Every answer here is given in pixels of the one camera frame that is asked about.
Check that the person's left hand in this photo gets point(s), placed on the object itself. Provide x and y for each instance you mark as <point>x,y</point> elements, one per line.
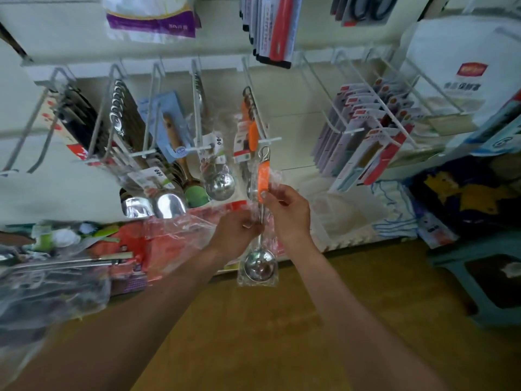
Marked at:
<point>234,232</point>

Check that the person's right hand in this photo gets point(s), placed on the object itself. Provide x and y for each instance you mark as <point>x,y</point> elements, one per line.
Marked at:
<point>291,215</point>

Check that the steel spatula with label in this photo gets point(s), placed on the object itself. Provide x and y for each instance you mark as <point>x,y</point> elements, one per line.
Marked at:
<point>169,206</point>

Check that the blue card utensil packet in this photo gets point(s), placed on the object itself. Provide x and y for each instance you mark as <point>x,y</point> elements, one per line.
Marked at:
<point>159,110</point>

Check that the person's right forearm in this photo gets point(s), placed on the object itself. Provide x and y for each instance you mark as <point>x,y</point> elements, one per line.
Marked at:
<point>366,330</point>

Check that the person's left forearm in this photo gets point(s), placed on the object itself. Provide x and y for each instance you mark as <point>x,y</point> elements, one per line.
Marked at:
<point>122,330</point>

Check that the hanging steel ladle packets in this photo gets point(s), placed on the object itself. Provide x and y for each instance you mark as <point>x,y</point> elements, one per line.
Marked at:
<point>220,185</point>

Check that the red plastic wrapped packets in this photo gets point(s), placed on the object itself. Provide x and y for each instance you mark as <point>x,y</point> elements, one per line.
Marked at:
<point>155,244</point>

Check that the row of scissors packets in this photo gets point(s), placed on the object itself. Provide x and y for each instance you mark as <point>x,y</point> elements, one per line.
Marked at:
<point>358,134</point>

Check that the blue white cloth packet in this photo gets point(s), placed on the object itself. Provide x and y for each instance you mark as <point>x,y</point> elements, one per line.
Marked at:
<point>431,232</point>

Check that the large steel strainer ladle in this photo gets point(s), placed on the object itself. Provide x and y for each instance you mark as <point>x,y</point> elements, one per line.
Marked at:
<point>73,260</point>

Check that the yellow purple packet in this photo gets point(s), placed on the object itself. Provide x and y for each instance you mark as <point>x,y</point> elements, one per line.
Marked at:
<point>464,191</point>

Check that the row of hanging flat packets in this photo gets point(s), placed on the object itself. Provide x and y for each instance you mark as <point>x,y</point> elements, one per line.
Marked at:
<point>273,28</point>

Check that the hanging black tool packets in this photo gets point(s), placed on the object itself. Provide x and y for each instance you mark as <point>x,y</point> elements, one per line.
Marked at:
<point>77,126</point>

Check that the teal plastic stool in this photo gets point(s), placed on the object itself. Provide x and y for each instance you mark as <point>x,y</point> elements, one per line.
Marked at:
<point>480,256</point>

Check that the pile of plastic wrapped utensils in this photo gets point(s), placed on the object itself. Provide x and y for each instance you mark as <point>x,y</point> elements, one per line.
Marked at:
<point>41,305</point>

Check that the black scissors grey card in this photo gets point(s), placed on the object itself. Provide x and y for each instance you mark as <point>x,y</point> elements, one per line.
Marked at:
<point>366,8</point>

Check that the white bag red label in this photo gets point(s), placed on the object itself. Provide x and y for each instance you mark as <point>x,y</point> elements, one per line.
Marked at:
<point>464,77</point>

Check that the dark wooden spatula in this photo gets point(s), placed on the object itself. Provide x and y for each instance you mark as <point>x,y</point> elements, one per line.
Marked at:
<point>12,238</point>

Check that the blue red printed box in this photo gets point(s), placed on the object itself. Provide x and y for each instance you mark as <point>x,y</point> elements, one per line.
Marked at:
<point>501,138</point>

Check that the white purple bag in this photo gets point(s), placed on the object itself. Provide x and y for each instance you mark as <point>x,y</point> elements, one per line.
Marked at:
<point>151,20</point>

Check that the black wall divider strip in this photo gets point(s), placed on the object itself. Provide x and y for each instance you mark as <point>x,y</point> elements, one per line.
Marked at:
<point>12,40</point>

